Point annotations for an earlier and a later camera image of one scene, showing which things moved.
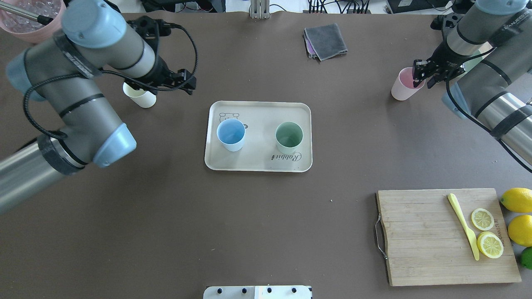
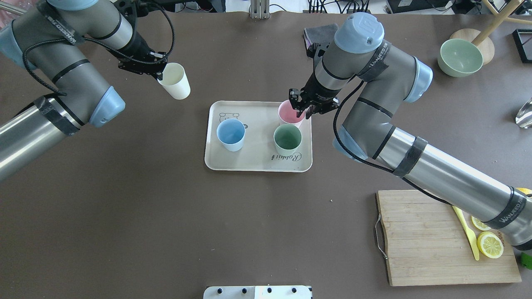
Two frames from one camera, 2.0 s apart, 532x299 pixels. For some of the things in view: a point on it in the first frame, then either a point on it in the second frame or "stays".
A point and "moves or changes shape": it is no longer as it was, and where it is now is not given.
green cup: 289,135 stays
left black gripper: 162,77 → 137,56
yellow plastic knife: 473,241 stays
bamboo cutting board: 427,243 stays
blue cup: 231,132 stays
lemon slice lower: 490,244 stays
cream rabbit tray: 259,153 stays
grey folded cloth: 326,40 stays
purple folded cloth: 311,51 stays
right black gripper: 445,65 → 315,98
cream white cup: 144,99 moves or changes shape
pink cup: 403,88 moves or changes shape
